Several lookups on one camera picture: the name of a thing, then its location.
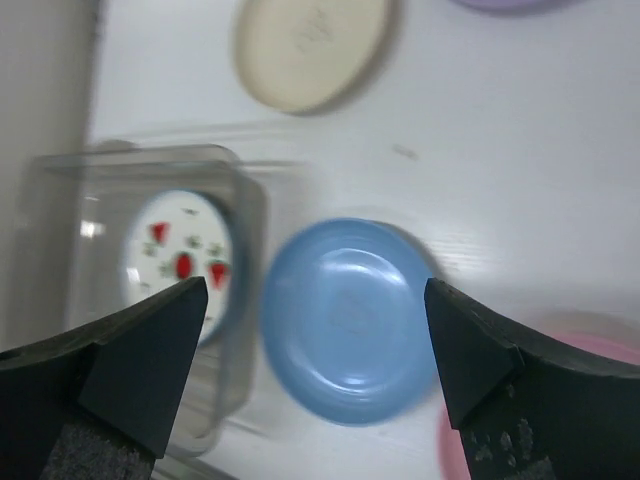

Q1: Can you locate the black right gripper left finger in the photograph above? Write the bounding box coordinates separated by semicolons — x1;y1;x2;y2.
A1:
1;277;208;479

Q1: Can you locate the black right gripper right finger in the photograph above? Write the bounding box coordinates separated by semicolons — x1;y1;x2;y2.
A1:
424;278;639;479

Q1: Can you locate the pink plate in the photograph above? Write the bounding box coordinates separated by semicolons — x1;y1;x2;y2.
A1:
436;311;639;479

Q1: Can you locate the white strawberry pattern plate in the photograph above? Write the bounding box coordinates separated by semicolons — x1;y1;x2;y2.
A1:
121;189;238;344

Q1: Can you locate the blue plate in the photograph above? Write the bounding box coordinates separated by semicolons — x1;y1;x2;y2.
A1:
260;218;437;426

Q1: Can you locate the purple plate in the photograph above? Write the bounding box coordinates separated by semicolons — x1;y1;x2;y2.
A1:
456;0;577;14

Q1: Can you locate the cream plate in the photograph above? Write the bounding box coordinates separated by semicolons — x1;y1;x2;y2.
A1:
232;1;401;115

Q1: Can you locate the clear plastic bin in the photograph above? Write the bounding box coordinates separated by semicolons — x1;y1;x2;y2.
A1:
6;145;264;457

